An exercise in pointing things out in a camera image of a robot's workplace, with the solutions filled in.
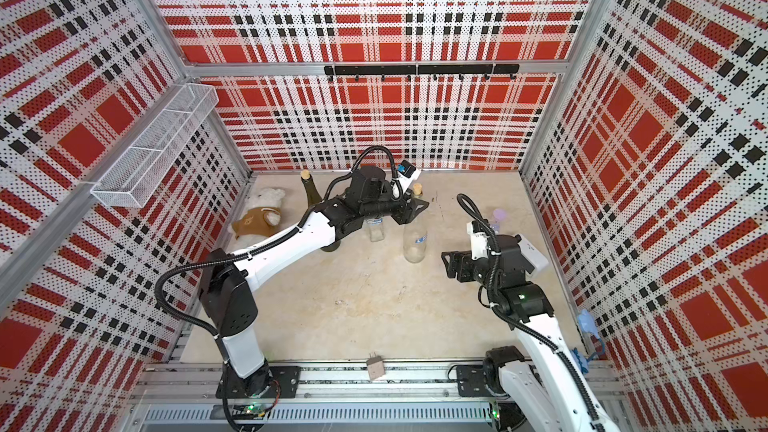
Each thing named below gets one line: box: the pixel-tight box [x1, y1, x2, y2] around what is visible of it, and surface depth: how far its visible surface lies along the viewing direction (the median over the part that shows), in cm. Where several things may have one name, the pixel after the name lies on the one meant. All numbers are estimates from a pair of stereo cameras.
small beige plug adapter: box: [367, 352, 385, 381], surface depth 76 cm
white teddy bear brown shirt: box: [232, 188, 285, 243], surface depth 100 cm
